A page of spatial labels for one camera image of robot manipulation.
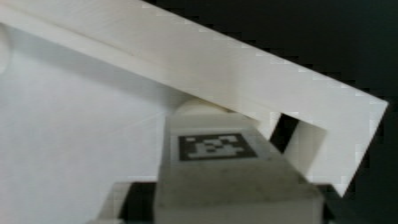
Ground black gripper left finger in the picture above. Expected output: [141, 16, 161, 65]
[88, 182, 157, 224]

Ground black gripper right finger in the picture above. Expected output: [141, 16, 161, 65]
[319, 184, 356, 224]

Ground white leg with tag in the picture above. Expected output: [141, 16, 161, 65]
[153, 99, 324, 224]

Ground white square tabletop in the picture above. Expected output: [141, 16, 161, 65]
[0, 0, 388, 224]

